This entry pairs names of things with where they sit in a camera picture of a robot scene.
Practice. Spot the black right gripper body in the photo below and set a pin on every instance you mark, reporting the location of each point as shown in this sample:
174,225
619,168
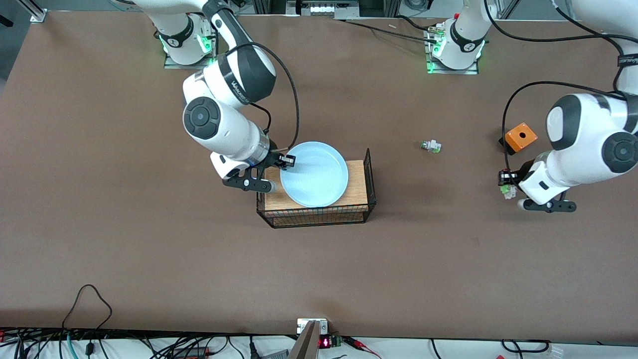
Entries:
273,159

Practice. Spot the light blue round plate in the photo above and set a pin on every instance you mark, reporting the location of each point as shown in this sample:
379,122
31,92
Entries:
314,174

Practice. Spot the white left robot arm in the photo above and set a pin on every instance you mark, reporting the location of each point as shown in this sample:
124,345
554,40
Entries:
588,124

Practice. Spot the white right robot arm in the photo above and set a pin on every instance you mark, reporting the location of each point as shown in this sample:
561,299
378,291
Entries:
229,129

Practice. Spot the green push button white body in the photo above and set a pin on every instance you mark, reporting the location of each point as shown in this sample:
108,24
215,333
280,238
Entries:
431,146

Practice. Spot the wooden board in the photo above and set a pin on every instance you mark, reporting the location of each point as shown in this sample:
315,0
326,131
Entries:
356,184

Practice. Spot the red display module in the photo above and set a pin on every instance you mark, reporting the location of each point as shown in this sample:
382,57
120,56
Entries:
325,342

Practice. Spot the grey metal bar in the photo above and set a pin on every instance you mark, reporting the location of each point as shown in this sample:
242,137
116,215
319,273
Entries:
305,346

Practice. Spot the black power adapter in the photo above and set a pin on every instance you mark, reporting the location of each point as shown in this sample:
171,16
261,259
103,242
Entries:
192,352

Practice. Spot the red clip lead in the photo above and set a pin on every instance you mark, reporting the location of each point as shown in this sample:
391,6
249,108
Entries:
356,342

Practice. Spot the aluminium corner profile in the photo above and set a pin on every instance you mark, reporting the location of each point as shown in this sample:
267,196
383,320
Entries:
35,11

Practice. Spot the orange button enclosure box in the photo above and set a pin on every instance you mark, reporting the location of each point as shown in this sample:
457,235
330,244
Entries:
521,135

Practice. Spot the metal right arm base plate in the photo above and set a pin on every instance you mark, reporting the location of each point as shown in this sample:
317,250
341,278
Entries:
172,64

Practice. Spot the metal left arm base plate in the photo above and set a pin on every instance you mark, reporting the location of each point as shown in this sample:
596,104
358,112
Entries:
448,71

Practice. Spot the aluminium frame assembly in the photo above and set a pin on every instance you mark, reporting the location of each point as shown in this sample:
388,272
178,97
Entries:
321,7

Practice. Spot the white metal bracket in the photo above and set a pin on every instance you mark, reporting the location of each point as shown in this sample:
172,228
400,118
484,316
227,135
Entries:
301,326

